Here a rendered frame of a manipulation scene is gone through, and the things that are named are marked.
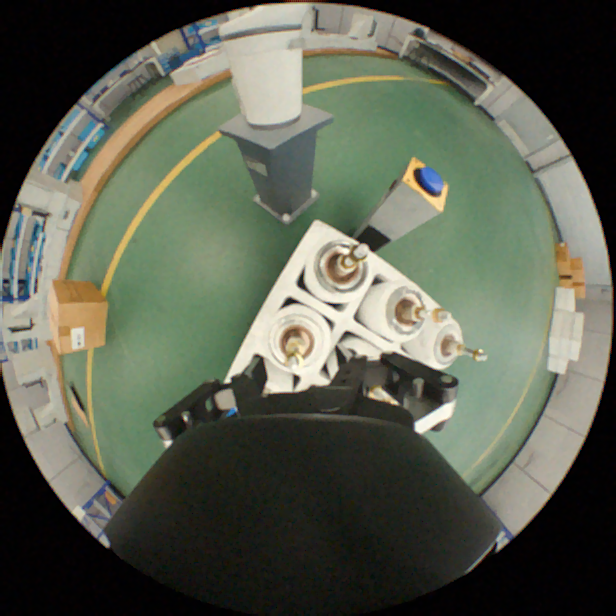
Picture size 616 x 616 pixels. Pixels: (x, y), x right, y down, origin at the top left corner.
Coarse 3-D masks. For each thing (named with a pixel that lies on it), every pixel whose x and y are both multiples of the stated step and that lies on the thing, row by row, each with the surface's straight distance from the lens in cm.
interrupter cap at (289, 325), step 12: (276, 324) 23; (288, 324) 23; (300, 324) 23; (312, 324) 23; (276, 336) 24; (288, 336) 24; (312, 336) 24; (276, 348) 24; (312, 348) 24; (276, 360) 24; (312, 360) 24
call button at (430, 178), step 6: (426, 168) 29; (420, 174) 28; (426, 174) 28; (432, 174) 29; (438, 174) 30; (420, 180) 29; (426, 180) 28; (432, 180) 28; (438, 180) 29; (426, 186) 28; (432, 186) 28; (438, 186) 28
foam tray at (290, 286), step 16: (320, 224) 34; (304, 240) 32; (320, 240) 33; (304, 256) 31; (288, 272) 31; (304, 272) 40; (384, 272) 34; (288, 288) 31; (304, 288) 41; (272, 304) 31; (288, 304) 42; (320, 304) 31; (336, 304) 42; (352, 304) 32; (432, 304) 41; (256, 320) 32; (336, 320) 31; (352, 320) 32; (256, 336) 32; (336, 336) 32; (368, 336) 33; (240, 352) 34; (256, 352) 33; (400, 352) 37; (240, 368) 35; (320, 368) 33; (304, 384) 34; (320, 384) 34
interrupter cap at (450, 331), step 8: (448, 328) 34; (456, 328) 36; (440, 336) 33; (448, 336) 35; (456, 336) 36; (440, 344) 33; (440, 352) 34; (448, 352) 36; (440, 360) 35; (448, 360) 36
